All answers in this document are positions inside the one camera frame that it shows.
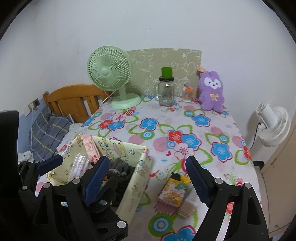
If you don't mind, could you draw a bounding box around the clear plastic packet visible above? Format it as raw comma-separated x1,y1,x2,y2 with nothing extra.
69,153,90,180

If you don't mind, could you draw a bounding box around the pink tissue pack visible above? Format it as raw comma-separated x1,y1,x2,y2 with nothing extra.
82,135,100,164

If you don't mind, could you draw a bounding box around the cartoon animal tissue pack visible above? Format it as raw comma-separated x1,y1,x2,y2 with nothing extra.
158,173,190,208

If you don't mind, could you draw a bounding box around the red striped cloth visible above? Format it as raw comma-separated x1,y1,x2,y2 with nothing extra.
154,199,180,216

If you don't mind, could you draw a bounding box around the black umbrella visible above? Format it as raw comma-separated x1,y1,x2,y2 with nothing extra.
106,158,135,185

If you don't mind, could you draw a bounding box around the yellow fabric storage box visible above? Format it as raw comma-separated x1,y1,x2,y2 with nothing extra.
44,135,152,223

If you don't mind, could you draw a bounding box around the blue plaid pillow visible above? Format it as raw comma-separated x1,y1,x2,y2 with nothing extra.
29,106,73,162

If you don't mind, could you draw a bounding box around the beige door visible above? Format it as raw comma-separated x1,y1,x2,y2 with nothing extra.
261,117,295,237

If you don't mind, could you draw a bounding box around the wooden bed headboard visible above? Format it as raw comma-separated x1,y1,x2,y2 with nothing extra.
43,84,111,123

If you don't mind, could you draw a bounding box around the white standing fan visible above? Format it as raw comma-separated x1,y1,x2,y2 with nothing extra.
249,101,291,150

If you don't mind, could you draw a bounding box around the green desk fan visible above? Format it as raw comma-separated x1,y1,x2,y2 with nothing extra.
87,46,141,109

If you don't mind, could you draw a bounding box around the floral tablecloth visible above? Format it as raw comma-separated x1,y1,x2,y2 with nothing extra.
58,95,259,240

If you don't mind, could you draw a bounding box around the purple plush bunny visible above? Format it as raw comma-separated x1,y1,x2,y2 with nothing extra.
198,71,225,113

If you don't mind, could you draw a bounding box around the glass jar green cup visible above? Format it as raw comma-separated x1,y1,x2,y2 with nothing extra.
154,67,175,107

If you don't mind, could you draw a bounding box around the cotton swab jar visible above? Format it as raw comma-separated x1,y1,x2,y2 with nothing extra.
182,86,196,103

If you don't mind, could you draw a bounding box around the green patterned board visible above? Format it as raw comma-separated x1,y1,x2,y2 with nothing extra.
126,48,202,97

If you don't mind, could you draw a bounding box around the wall power outlet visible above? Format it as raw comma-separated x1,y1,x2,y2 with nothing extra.
28,98,40,112

